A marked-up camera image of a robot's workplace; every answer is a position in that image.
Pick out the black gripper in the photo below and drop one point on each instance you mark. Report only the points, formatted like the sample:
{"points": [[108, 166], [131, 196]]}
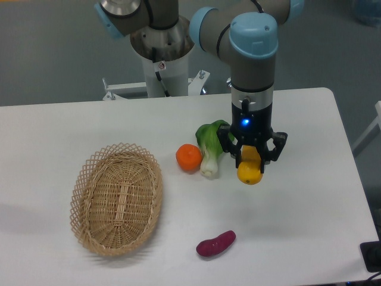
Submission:
{"points": [[251, 125]]}

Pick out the yellow mango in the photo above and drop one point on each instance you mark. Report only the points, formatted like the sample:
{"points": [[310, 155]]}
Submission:
{"points": [[249, 170]]}

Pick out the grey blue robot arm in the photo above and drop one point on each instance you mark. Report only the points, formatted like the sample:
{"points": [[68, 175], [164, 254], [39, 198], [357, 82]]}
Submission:
{"points": [[243, 36]]}

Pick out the green bok choy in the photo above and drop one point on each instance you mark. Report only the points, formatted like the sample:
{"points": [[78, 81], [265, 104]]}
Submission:
{"points": [[210, 147]]}

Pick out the orange tangerine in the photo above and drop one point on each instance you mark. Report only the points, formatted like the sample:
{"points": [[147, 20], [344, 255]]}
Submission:
{"points": [[188, 157]]}

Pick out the purple sweet potato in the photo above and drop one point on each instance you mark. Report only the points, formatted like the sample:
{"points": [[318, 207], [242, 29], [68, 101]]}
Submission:
{"points": [[217, 245]]}

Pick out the woven wicker basket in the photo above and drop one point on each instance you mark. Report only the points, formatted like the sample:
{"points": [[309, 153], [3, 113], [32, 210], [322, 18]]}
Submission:
{"points": [[116, 201]]}

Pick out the black device at table edge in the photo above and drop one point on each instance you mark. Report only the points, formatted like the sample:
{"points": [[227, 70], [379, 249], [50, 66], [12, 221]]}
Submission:
{"points": [[371, 255]]}

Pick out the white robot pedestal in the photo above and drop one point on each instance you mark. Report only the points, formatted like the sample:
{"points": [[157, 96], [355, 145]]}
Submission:
{"points": [[162, 79]]}

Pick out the white furniture frame at right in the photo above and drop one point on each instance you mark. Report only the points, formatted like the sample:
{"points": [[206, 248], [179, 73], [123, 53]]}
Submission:
{"points": [[369, 134]]}

